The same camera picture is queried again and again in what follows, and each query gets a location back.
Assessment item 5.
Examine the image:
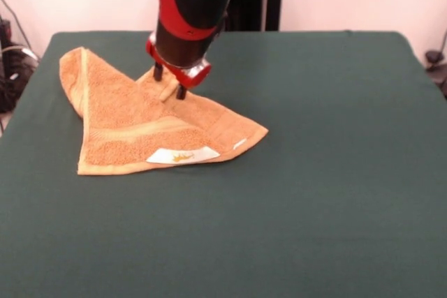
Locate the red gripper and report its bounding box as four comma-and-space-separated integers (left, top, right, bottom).
145, 31, 212, 100

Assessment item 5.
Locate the orange terry towel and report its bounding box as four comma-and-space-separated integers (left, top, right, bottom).
59, 45, 269, 176

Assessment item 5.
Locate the dark green table cloth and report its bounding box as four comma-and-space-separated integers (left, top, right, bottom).
0, 31, 447, 298

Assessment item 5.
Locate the black cable bundle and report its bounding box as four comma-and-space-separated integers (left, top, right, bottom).
0, 43, 40, 114

